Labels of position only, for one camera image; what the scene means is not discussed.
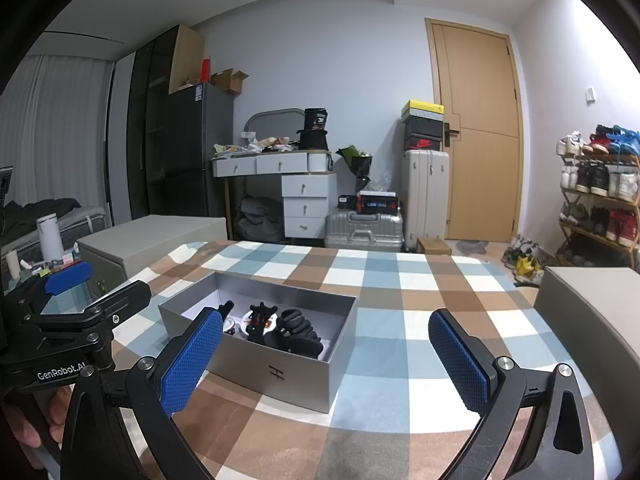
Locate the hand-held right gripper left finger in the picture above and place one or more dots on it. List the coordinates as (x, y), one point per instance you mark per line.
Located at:
(192, 360)

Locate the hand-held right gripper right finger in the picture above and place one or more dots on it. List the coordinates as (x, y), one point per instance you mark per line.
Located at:
(457, 360)

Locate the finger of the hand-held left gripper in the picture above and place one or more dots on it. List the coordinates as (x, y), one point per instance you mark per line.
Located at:
(67, 277)
(120, 300)

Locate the large black hair claw clip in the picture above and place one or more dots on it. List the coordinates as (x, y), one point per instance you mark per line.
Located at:
(297, 332)

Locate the grey cardboard box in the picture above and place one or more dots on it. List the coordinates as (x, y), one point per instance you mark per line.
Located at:
(305, 382)

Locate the person's left hand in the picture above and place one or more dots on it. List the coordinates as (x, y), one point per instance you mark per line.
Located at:
(57, 410)

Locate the glass side table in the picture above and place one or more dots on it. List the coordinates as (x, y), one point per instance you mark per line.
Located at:
(65, 300)

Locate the white tumbler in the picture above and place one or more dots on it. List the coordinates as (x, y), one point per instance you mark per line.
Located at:
(50, 237)

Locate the grey mattress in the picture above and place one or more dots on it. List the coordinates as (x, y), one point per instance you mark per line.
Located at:
(90, 220)

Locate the small black hair clip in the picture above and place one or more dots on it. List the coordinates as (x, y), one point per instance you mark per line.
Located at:
(227, 307)

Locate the red white round badge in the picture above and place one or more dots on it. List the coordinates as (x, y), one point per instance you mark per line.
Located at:
(250, 322)

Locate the dark clothes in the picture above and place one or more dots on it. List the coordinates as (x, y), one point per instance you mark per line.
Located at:
(40, 212)

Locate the plaid bed sheet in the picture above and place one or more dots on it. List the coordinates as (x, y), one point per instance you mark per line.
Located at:
(400, 285)

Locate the grey floor cloth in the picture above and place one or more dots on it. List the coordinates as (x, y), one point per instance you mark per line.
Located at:
(470, 247)

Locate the brown cardboard box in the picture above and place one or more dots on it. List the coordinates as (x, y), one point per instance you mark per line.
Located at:
(434, 246)

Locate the pile of worn shoes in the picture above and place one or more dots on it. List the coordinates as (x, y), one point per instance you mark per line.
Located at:
(525, 262)

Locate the grey curtain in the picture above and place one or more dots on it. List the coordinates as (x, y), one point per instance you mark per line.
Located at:
(55, 130)

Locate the dark bag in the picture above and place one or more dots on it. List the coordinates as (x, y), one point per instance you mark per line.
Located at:
(257, 220)

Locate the silver suitcase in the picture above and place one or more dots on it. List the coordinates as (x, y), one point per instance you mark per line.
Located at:
(362, 230)

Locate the dark grey refrigerator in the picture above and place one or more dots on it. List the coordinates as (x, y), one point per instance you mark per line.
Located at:
(200, 160)

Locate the black wardrobe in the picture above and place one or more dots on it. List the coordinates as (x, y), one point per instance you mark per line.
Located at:
(145, 135)

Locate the beige suitcase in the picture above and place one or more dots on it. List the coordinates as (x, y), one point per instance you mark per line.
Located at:
(425, 200)

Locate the black red striped box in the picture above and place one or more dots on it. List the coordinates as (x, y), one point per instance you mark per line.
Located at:
(377, 203)

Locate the clear plastic bag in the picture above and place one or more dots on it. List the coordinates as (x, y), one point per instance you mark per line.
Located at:
(382, 183)

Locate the small black box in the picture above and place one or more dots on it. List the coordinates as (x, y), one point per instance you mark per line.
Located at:
(347, 202)

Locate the white dressing desk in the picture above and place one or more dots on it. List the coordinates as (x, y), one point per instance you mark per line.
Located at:
(305, 190)

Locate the bamboo shoe rack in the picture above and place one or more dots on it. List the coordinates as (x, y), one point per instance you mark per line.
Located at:
(627, 240)

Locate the pile of desk clutter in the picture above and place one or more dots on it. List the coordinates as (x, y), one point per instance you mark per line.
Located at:
(260, 145)

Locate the black wrapped flower bouquet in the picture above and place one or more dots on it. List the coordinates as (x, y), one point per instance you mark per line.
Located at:
(356, 165)

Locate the black red shoe box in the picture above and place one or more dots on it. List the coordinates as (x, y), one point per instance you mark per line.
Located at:
(422, 142)

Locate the wooden door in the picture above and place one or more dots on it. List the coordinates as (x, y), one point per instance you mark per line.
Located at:
(480, 135)

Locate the rows of assorted sneakers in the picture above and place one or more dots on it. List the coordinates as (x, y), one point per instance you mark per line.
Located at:
(600, 180)

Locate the arched grey mirror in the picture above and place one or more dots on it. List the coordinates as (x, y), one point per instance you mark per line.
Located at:
(272, 122)

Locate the small open cardboard box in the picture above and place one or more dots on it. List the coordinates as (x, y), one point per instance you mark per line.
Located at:
(229, 82)

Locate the red bag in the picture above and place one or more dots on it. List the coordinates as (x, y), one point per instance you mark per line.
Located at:
(206, 71)

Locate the black hat box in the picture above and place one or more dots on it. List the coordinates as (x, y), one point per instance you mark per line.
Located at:
(314, 140)

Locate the yellow shoe box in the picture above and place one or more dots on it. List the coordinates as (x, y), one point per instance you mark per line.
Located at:
(422, 109)

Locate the black round bucket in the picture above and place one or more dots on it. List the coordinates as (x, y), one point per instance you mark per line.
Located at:
(316, 120)

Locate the white light switch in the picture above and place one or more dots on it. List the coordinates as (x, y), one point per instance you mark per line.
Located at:
(591, 96)

